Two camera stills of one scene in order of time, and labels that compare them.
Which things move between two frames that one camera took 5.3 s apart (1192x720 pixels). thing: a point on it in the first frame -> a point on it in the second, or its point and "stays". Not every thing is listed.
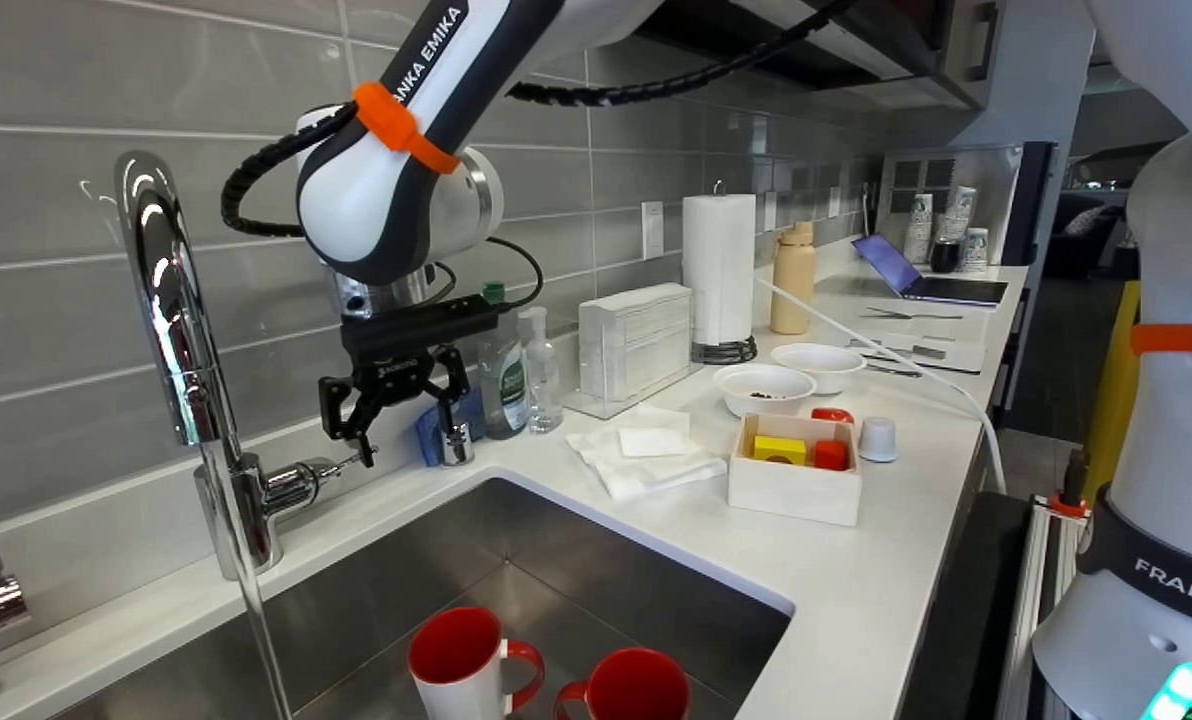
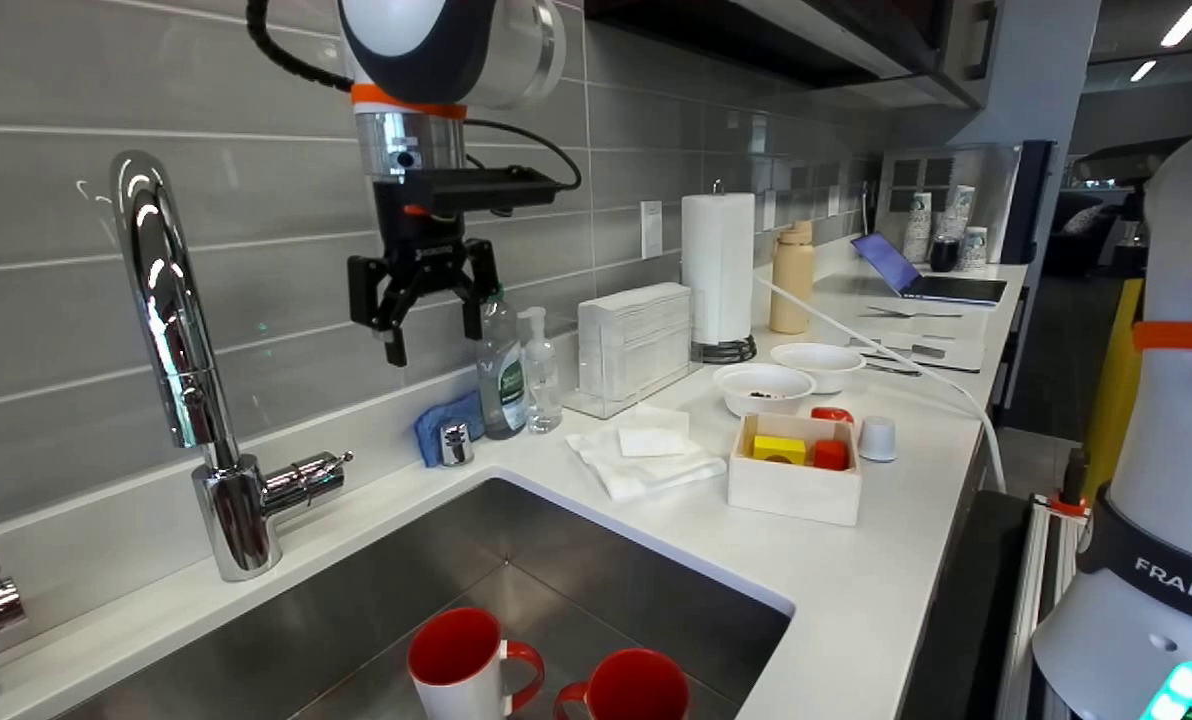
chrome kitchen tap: x=243 y=498 stays
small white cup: x=876 y=443 stays
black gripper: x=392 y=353 -> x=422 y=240
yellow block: x=783 y=451 stays
